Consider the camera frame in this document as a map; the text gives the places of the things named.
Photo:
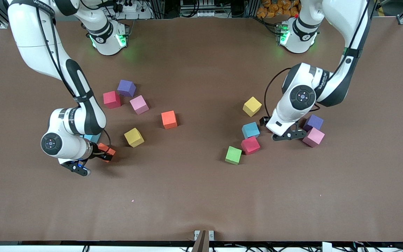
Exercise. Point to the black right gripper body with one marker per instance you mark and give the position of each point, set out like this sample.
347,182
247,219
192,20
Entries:
100,152

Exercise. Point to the orange foam cube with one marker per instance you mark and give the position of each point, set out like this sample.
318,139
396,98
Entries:
111,151
169,119

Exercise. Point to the blue foam cube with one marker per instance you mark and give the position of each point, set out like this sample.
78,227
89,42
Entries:
94,138
251,130

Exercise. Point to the yellow foam cube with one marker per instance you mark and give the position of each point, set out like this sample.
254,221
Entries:
134,137
252,106

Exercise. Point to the pink foam cube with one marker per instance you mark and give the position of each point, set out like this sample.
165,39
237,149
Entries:
139,105
313,137

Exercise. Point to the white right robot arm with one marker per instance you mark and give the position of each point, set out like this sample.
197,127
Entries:
30,35

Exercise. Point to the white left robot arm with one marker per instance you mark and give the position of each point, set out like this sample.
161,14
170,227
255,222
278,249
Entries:
334,21

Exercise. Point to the red foam cube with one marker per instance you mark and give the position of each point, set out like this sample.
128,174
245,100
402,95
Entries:
112,100
250,145

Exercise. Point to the green foam cube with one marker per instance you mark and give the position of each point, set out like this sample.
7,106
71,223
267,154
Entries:
233,155

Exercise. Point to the purple foam cube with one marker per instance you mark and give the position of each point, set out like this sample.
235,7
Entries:
126,87
314,121

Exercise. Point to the bag of orange items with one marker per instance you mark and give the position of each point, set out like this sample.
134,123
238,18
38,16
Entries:
275,8

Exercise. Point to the white electronics unit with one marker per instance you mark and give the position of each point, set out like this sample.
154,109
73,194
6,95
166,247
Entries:
205,14

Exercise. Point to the white power strip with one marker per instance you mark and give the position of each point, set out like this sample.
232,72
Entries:
129,7

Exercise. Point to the silver table edge bracket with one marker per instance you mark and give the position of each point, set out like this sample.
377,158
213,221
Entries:
197,233

